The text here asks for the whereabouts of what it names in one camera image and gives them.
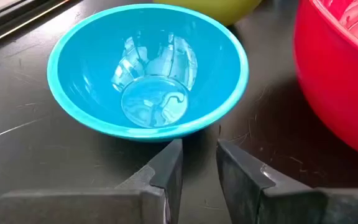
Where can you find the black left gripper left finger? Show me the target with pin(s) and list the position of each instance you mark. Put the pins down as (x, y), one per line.
(148, 202)

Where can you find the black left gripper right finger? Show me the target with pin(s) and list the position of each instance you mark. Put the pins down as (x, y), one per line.
(247, 193)

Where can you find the blue plastic bowl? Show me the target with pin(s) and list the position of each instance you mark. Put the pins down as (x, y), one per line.
(98, 77)

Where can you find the yellow plastic bowl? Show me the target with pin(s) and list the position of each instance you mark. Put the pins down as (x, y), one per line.
(216, 11)

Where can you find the nested rainbow bowls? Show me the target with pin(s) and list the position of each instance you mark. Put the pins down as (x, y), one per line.
(328, 71)

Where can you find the black metal table frame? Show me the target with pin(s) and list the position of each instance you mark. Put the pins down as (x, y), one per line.
(8, 21)

